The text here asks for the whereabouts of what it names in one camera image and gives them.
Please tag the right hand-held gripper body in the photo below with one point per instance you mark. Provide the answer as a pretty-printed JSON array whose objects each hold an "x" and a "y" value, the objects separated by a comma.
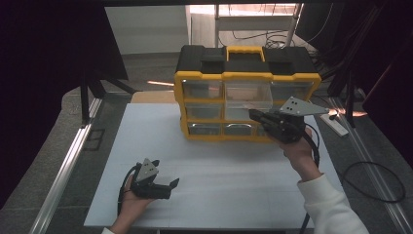
[{"x": 285, "y": 128}]

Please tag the clear plastic drawer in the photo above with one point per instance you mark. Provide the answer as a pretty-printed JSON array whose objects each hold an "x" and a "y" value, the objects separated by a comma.
[{"x": 246, "y": 92}]

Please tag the dark floor socket cover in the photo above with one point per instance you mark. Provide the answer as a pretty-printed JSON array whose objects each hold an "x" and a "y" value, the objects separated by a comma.
[{"x": 94, "y": 139}]

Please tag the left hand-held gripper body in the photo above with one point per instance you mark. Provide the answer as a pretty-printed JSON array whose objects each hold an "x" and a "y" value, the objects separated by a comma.
[{"x": 153, "y": 191}]

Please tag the brown cardboard sheet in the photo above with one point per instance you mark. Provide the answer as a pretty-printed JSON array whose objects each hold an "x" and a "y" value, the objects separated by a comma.
[{"x": 152, "y": 97}]

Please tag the yellow black organizer cabinet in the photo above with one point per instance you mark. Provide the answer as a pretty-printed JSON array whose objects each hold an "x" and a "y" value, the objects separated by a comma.
[{"x": 243, "y": 63}]

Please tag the person's right hand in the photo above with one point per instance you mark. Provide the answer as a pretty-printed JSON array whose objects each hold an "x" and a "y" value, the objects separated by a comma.
[{"x": 302, "y": 154}]

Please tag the black metal stand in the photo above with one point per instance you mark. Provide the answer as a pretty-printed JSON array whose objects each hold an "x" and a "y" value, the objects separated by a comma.
[
  {"x": 85, "y": 97},
  {"x": 350, "y": 97}
]

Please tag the grid of clear drawers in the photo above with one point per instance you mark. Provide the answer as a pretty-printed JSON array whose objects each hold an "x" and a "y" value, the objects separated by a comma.
[{"x": 203, "y": 111}]

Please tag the person's left hand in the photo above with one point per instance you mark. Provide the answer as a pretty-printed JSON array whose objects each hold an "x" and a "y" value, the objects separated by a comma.
[{"x": 134, "y": 206}]

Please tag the dark curtain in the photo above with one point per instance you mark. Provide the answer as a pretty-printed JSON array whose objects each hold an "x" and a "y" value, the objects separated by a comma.
[
  {"x": 383, "y": 65},
  {"x": 42, "y": 65}
]

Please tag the white power strip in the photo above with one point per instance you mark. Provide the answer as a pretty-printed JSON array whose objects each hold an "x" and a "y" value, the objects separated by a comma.
[{"x": 337, "y": 126}]

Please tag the metal floor rail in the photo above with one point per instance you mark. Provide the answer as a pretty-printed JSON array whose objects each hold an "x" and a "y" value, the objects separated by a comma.
[
  {"x": 389, "y": 198},
  {"x": 65, "y": 169}
]

